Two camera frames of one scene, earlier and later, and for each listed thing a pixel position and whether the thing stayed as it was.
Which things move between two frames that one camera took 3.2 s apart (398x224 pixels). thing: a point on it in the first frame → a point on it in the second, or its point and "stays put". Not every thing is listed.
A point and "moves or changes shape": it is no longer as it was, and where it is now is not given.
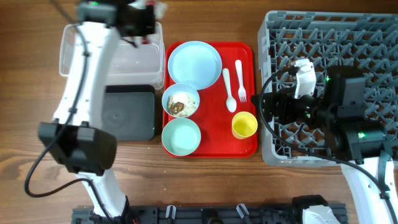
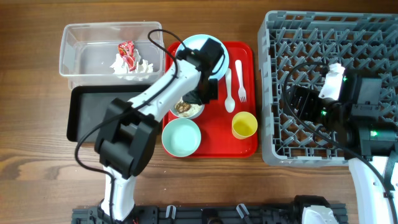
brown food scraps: (176, 107) moves or changes shape
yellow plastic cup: (244, 125) stays put
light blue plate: (194, 63) moves or changes shape
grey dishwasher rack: (364, 44) stays put
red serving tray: (219, 103) stays put
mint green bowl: (181, 137) stays put
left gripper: (149, 28) → (213, 94)
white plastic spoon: (231, 104) stays put
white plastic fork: (241, 89) stays put
